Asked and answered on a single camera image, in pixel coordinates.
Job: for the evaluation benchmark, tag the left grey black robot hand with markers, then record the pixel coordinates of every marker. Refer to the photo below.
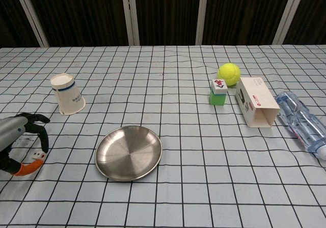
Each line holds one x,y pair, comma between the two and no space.
10,133

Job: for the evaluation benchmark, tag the white paper cup blue stripe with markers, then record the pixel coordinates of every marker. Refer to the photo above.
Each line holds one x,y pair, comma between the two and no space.
68,95

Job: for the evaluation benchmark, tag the round steel plate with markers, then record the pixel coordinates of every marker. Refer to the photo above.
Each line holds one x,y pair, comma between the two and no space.
128,152

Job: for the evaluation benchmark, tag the light blue checkered tablecloth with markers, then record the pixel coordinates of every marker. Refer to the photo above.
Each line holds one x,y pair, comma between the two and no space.
203,161

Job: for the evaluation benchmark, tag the green white mahjong tile block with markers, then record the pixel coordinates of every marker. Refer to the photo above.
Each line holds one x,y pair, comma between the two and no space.
217,96

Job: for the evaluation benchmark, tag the yellow tennis ball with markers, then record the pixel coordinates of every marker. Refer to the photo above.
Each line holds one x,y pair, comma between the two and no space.
229,73

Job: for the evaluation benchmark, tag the white cardboard box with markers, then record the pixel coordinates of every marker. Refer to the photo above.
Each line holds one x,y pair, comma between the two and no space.
257,100

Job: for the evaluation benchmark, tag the clear plastic water bottle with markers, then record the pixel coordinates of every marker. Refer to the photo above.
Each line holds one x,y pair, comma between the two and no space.
300,121

